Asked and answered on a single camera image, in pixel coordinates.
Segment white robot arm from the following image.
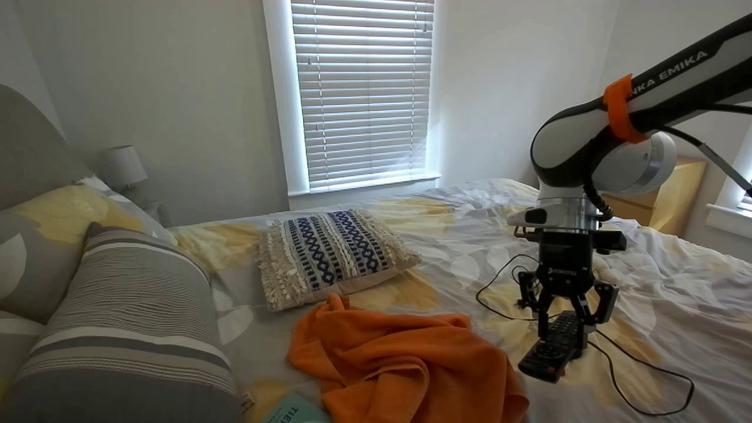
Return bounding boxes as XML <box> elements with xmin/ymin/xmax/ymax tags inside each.
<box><xmin>517</xmin><ymin>14</ymin><xmax>752</xmax><ymax>338</ymax></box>

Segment black remote control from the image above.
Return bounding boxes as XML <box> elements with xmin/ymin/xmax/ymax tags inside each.
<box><xmin>520</xmin><ymin>311</ymin><xmax>589</xmax><ymax>383</ymax></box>

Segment orange towel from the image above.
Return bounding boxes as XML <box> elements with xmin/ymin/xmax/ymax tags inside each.
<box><xmin>288</xmin><ymin>297</ymin><xmax>530</xmax><ymax>423</ymax></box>

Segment yellow grey floral duvet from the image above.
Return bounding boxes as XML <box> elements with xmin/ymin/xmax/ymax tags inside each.
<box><xmin>175</xmin><ymin>180</ymin><xmax>752</xmax><ymax>423</ymax></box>

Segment white window blinds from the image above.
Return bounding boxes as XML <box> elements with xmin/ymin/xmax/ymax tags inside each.
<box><xmin>291</xmin><ymin>0</ymin><xmax>435</xmax><ymax>191</ymax></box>

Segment grey headboard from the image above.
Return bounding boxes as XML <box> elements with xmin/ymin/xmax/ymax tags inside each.
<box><xmin>0</xmin><ymin>86</ymin><xmax>89</xmax><ymax>210</ymax></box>

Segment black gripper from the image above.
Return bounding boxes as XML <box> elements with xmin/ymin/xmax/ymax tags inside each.
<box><xmin>517</xmin><ymin>233</ymin><xmax>619</xmax><ymax>338</ymax></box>

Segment teal book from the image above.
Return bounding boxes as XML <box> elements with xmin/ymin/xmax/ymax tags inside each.
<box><xmin>264</xmin><ymin>394</ymin><xmax>331</xmax><ymax>423</ymax></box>

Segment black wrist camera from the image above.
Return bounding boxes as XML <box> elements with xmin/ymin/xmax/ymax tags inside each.
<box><xmin>509</xmin><ymin>210</ymin><xmax>627</xmax><ymax>255</ymax></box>

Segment grey striped pillow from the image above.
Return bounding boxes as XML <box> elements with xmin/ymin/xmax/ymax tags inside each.
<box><xmin>2</xmin><ymin>226</ymin><xmax>242</xmax><ymax>423</ymax></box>

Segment yellow grey floral pillow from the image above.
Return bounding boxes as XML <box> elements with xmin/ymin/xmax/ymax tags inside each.
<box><xmin>0</xmin><ymin>177</ymin><xmax>175</xmax><ymax>323</ymax></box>

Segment white table lamp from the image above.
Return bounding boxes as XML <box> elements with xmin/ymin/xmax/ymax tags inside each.
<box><xmin>102</xmin><ymin>146</ymin><xmax>160</xmax><ymax>211</ymax></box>

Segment blue white patterned cushion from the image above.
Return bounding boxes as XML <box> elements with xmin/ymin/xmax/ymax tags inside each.
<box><xmin>262</xmin><ymin>210</ymin><xmax>419</xmax><ymax>313</ymax></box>

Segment wooden dresser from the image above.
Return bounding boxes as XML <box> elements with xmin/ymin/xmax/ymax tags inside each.
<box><xmin>606</xmin><ymin>159</ymin><xmax>708</xmax><ymax>235</ymax></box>

